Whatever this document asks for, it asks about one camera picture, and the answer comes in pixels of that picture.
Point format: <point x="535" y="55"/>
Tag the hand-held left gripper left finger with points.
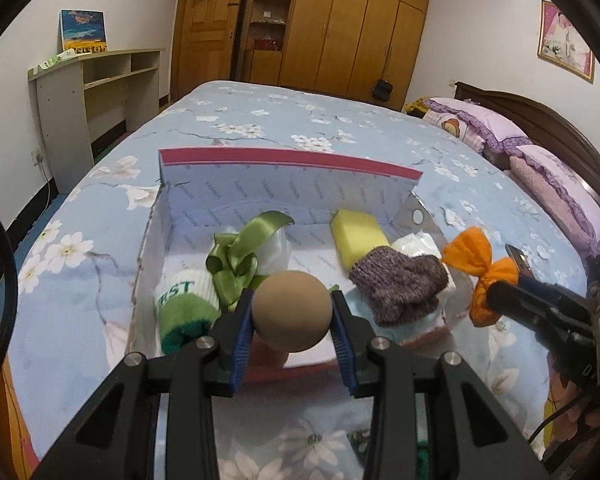
<point x="241" y="350"/>

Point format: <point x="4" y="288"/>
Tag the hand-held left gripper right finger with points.
<point x="342" y="347"/>

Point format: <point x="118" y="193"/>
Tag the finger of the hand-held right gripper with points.
<point x="530" y="302"/>

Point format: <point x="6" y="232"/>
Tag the tan ball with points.
<point x="290" y="310"/>

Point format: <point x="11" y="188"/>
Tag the green and white sock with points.
<point x="180" y="310"/>

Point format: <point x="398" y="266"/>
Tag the light blue cloth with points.
<point x="415" y="329"/>

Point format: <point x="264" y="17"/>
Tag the orange cloth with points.
<point x="472" y="250"/>

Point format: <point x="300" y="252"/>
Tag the green satin ribbon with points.
<point x="240" y="250"/>

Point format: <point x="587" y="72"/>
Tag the white tissue pack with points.
<point x="415" y="244"/>

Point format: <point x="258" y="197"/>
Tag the red cardboard box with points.
<point x="290" y="180"/>

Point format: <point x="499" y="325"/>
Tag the black smartphone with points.
<point x="517" y="257"/>

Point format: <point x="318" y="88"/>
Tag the white plastic bag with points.
<point x="277" y="255"/>

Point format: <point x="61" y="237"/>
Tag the pink textured pillow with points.
<point x="540" y="190"/>

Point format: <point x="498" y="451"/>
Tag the yellow sponge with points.
<point x="355" y="235"/>

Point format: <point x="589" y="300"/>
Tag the purple ruffled pillow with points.
<point x="565" y="180"/>
<point x="480" y="120"/>

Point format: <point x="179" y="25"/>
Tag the dark wooden headboard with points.
<point x="555" y="120"/>

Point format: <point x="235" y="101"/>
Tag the cartoon print pillow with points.
<point x="450" y="122"/>

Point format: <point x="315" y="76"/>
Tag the yellow patterned cloth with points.
<point x="415" y="107"/>

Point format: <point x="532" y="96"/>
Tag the blue floral bedsheet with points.
<point x="280" y="110"/>

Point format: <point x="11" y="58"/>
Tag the orange wooden board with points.
<point x="0" y="425"/>

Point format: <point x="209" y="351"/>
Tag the black hanging bag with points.
<point x="383" y="90"/>

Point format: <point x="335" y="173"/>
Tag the beige shelf desk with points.
<point x="62" y="125"/>

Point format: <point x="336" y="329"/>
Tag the red shelf item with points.
<point x="267" y="43"/>

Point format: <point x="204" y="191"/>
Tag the wooden door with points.
<point x="205" y="35"/>

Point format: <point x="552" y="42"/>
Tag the wooden wardrobe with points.
<point x="350" y="25"/>

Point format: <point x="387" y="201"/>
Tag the green and white pack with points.
<point x="52" y="64"/>

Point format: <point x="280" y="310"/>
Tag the blue and yellow painting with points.
<point x="83" y="31"/>

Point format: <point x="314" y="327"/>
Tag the framed wall picture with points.
<point x="565" y="40"/>

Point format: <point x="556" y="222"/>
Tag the wall socket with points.
<point x="38" y="156"/>

